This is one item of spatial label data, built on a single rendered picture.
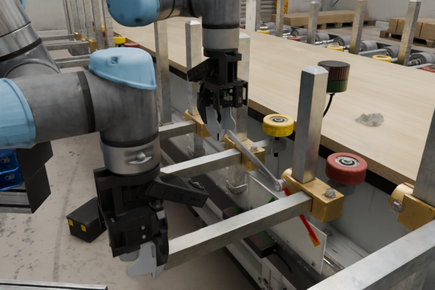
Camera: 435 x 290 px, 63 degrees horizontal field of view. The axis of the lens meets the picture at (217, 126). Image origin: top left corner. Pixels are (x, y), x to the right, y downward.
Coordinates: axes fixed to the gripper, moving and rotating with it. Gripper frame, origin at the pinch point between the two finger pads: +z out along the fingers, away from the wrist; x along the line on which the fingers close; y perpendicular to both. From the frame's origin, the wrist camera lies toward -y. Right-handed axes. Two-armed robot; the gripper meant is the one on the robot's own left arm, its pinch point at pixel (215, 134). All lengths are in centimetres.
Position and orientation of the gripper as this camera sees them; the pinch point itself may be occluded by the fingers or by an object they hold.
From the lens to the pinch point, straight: 82.3
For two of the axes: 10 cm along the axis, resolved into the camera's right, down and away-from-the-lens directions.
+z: 0.0, 9.2, 4.0
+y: 5.0, 3.4, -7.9
